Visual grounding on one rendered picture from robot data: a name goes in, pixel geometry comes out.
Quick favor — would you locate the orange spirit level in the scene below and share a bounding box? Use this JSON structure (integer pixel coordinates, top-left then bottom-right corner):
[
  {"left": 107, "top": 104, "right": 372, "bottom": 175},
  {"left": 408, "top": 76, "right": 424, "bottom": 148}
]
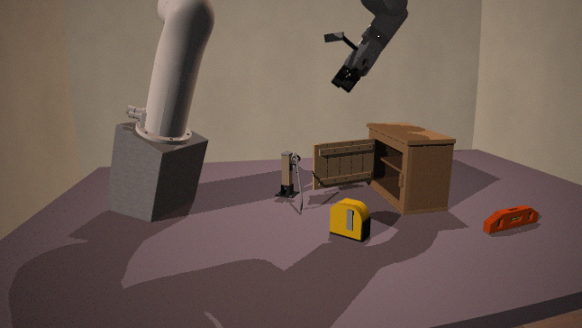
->
[{"left": 483, "top": 205, "right": 539, "bottom": 234}]

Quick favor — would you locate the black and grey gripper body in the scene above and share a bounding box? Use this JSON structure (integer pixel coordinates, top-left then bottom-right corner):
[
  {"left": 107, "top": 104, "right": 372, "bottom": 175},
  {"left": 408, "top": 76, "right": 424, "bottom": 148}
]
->
[{"left": 344, "top": 33, "right": 384, "bottom": 77}]

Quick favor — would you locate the brown wooden cabinet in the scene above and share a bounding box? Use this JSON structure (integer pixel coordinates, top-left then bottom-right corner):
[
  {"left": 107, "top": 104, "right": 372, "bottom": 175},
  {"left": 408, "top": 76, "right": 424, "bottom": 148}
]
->
[{"left": 313, "top": 123, "right": 456, "bottom": 215}]

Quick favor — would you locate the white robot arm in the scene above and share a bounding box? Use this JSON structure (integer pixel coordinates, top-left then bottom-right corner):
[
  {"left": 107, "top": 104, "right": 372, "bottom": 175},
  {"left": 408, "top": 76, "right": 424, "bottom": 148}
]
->
[{"left": 126, "top": 0, "right": 408, "bottom": 145}]

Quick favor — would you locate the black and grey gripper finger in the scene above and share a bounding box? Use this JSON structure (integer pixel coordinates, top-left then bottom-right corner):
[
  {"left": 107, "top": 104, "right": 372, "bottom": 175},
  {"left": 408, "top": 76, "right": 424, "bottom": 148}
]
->
[
  {"left": 332, "top": 65, "right": 352, "bottom": 88},
  {"left": 341, "top": 58, "right": 368, "bottom": 93}
]

